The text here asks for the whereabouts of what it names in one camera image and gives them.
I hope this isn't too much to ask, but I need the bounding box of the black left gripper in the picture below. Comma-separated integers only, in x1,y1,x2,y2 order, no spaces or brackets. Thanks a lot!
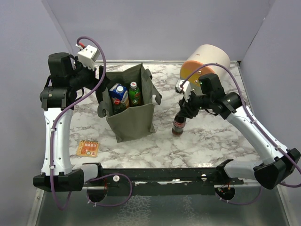
69,56,110,92

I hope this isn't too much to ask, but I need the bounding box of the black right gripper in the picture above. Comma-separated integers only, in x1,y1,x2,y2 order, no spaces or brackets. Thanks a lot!
178,89,213,118

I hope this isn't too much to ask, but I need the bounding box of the cola glass bottle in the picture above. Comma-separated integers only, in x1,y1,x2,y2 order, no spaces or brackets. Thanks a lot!
172,114,186,136
113,98,122,114

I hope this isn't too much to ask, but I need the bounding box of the blue white beverage carton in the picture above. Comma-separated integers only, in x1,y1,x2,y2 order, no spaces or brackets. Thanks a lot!
109,83,129,110

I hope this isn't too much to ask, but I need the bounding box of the olive green canvas bag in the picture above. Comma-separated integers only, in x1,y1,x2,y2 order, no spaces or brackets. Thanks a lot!
96,64,162,143

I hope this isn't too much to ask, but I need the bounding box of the green tea plastic bottle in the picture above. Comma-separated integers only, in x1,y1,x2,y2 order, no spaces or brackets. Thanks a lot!
128,81,141,106

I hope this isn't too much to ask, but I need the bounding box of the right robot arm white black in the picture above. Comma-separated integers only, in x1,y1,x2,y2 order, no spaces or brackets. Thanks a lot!
175,73,301,190

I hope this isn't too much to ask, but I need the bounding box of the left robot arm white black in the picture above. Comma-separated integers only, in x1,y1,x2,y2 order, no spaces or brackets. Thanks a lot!
33,48,105,192

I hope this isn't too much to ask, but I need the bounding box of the cream cylinder with orange face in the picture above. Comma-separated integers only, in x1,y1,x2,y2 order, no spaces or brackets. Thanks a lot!
180,44,231,95

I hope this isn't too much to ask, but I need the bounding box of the orange small notepad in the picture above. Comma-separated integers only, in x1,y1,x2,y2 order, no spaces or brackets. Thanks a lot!
76,140,99,158

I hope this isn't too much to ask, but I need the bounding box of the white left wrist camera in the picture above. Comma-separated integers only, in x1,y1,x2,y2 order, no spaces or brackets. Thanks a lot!
75,43,100,70

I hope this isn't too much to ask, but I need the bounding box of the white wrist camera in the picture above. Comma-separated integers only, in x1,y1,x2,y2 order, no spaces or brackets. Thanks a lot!
175,80,192,102
75,43,100,70

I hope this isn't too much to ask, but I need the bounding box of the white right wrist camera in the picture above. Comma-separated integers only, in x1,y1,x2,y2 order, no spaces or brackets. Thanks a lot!
175,80,192,102

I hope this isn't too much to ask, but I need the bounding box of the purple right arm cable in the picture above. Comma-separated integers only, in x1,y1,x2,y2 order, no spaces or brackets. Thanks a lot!
180,63,301,205

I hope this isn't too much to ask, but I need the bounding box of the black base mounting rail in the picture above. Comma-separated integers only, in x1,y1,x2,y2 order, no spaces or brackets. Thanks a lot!
83,159,244,196

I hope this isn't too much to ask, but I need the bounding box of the aluminium frame rail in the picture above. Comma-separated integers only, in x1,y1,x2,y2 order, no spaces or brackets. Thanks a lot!
36,166,286,189

